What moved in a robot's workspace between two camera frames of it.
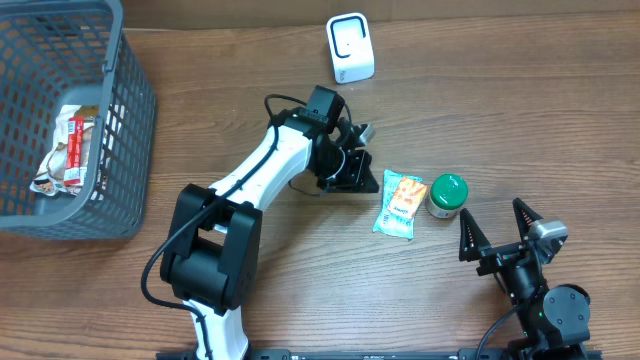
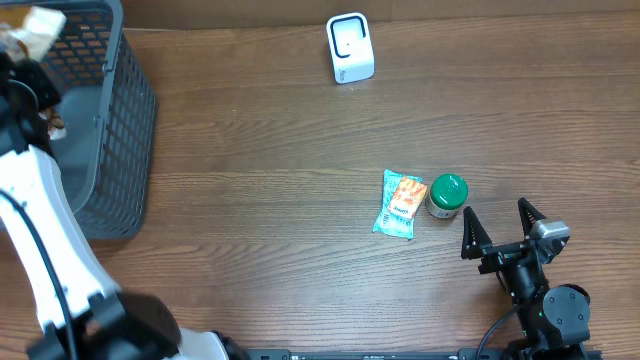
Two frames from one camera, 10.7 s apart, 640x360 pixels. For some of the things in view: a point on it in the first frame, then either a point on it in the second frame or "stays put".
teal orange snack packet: (402, 199) stays put
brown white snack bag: (66, 170) -> (35, 38)
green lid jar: (447, 194) stays put
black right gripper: (475, 248) stays put
